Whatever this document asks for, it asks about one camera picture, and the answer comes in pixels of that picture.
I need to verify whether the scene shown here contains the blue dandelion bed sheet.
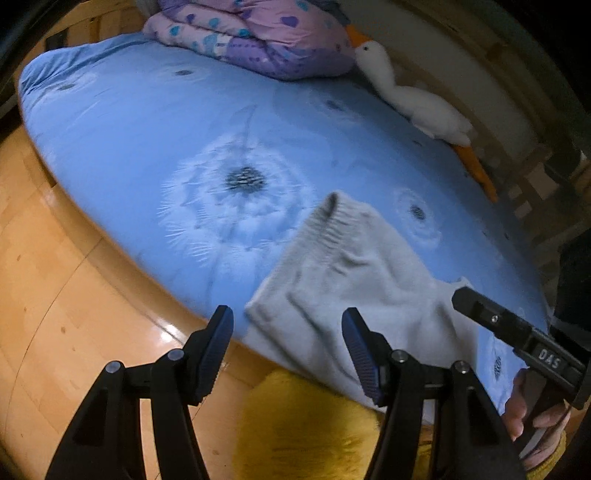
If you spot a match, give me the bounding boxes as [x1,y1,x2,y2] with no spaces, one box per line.
[18,32,553,416]

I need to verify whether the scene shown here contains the yellow fuzzy clothing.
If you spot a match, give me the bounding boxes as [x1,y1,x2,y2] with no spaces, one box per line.
[232,368,435,480]

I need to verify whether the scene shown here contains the right hand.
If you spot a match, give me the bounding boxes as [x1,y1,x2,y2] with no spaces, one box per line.
[502,369,571,471]

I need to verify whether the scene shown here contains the white goose plush toy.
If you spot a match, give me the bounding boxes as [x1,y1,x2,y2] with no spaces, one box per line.
[346,25,498,202]

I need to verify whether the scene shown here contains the grey sweatpants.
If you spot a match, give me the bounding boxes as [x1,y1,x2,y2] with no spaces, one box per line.
[244,190,530,423]

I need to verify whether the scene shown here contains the purple spotted folded quilt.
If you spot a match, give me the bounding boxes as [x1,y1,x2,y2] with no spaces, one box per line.
[143,0,356,81]

